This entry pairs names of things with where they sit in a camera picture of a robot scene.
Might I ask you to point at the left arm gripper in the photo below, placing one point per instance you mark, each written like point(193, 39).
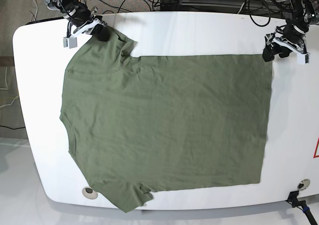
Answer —
point(283, 41)

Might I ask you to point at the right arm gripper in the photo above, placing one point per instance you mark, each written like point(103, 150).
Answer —
point(82, 20)

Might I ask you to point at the olive green T-shirt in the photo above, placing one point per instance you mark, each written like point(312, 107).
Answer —
point(140, 125)

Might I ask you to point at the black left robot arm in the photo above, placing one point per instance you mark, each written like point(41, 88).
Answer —
point(303, 13)

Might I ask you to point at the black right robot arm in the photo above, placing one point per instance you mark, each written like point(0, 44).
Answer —
point(63, 5)

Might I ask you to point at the red warning sticker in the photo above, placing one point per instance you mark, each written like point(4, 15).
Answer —
point(316, 153)

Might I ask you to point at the right table grommet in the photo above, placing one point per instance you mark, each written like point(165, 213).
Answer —
point(304, 184)

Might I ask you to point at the table grommet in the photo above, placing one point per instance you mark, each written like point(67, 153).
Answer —
point(304, 184)
point(89, 193)

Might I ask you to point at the left table grommet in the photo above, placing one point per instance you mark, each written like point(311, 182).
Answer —
point(89, 193)

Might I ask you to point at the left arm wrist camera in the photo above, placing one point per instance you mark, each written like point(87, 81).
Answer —
point(303, 58)

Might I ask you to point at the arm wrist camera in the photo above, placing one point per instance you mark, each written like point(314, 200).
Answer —
point(70, 42)
point(303, 58)

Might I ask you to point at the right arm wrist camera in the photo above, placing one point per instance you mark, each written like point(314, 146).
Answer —
point(70, 42)

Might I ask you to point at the black clamp with cable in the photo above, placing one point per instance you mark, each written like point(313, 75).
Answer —
point(302, 205)

